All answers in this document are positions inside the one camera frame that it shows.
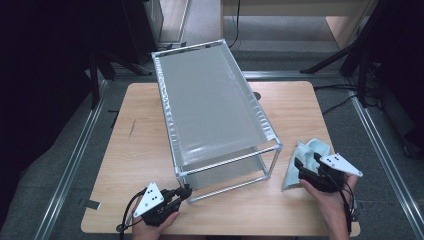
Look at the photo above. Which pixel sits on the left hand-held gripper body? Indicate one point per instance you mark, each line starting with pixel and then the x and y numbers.
pixel 160 210

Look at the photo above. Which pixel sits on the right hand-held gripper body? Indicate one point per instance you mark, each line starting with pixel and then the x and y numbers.
pixel 328 181

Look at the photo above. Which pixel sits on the light blue cleaning cloth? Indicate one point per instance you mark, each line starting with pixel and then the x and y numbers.
pixel 291 176

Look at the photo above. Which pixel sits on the grey two-tier metal rack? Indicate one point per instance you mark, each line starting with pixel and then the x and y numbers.
pixel 210 106

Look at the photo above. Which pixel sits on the person's right hand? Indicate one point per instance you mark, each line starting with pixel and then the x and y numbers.
pixel 333 205

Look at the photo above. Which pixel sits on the person's left hand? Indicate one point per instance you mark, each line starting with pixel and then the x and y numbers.
pixel 150 233

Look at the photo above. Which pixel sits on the grey tape piece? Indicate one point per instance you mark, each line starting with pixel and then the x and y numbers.
pixel 90 204

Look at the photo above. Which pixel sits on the black tripod stand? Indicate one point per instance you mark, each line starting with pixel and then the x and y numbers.
pixel 328 60
pixel 95 86

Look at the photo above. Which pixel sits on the black curtain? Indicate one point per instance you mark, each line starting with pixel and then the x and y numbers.
pixel 406 66
pixel 40 83

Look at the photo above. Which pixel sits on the small dark floor block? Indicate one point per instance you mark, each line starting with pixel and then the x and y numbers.
pixel 182 44
pixel 169 46

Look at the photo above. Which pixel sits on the light wooden desk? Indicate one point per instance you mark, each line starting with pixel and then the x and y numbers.
pixel 283 8

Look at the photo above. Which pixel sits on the black computer tower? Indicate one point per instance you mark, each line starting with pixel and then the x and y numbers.
pixel 140 30

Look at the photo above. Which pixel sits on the aluminium floor rail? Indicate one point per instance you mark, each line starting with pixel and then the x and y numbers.
pixel 71 166
pixel 400 200
pixel 293 75

